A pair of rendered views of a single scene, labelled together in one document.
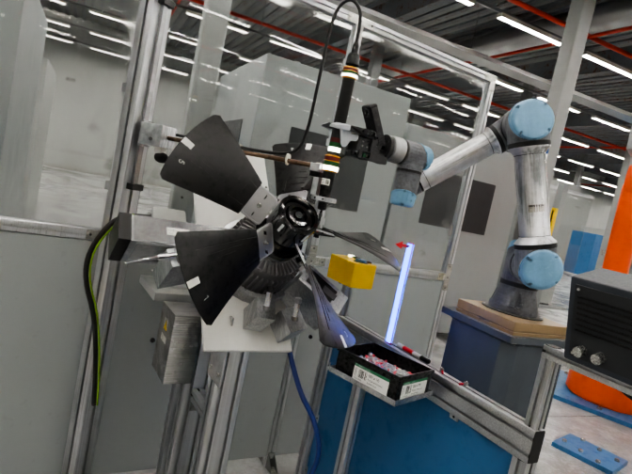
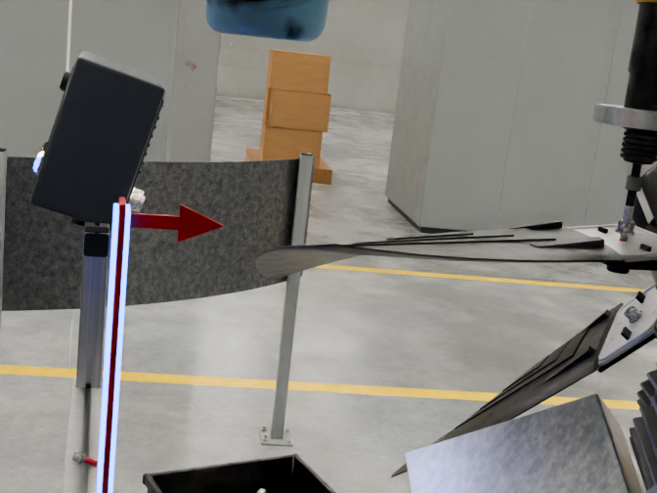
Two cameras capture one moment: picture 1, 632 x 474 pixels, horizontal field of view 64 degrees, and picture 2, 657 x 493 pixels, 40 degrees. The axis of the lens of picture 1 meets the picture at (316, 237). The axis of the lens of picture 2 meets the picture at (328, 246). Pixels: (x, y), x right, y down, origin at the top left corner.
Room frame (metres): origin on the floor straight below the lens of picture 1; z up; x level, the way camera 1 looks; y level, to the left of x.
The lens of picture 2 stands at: (2.07, -0.02, 1.30)
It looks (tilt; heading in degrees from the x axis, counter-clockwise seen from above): 12 degrees down; 197
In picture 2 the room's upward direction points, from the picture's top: 6 degrees clockwise
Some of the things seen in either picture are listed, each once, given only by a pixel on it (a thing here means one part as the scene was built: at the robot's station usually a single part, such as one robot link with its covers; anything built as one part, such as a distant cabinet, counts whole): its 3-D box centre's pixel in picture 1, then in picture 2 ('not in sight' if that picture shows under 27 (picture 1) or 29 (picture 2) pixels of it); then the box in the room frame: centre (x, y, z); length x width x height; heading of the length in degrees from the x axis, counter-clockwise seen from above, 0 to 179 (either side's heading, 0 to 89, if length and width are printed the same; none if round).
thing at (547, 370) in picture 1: (543, 387); (92, 307); (1.14, -0.58, 0.96); 0.03 x 0.03 x 0.20; 32
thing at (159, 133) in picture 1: (156, 135); not in sight; (1.65, 0.57, 1.36); 0.10 x 0.07 x 0.09; 67
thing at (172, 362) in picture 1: (177, 341); not in sight; (1.57, 0.37, 0.73); 0.15 x 0.09 x 0.22; 32
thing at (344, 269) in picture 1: (351, 273); not in sight; (1.84, -0.15, 1.02); 0.16 x 0.10 x 0.11; 32
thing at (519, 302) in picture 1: (515, 296); not in sight; (1.61, -0.67, 1.09); 0.15 x 0.15 x 0.10
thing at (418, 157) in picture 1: (413, 156); not in sight; (1.54, -0.24, 1.45); 0.11 x 0.08 x 0.09; 120
